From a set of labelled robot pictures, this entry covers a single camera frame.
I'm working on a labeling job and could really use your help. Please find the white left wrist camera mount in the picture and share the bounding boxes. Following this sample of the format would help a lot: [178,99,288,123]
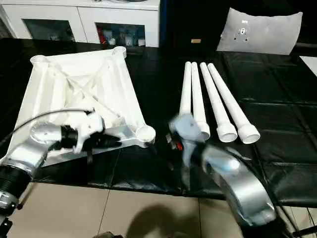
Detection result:
[72,108,105,154]

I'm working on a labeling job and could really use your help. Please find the white cabinet with glass doors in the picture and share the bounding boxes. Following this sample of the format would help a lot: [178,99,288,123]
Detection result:
[0,0,160,48]

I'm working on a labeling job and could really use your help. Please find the white plastic table top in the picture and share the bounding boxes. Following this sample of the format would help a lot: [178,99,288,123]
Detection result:
[3,46,157,170]

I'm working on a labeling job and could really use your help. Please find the white plastic table leg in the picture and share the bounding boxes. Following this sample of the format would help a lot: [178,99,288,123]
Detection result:
[199,62,238,143]
[207,62,262,145]
[178,61,196,117]
[190,61,211,141]

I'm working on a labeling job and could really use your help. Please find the white flat panel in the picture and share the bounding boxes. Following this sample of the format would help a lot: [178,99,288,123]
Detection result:
[299,56,317,74]

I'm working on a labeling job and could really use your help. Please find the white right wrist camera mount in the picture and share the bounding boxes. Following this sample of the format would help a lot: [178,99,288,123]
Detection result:
[169,113,200,143]

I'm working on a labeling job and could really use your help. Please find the black mat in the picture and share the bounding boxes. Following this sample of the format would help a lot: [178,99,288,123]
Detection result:
[0,37,317,202]

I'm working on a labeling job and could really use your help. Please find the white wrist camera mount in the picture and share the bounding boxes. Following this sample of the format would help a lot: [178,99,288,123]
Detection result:
[72,108,105,154]
[169,113,200,143]

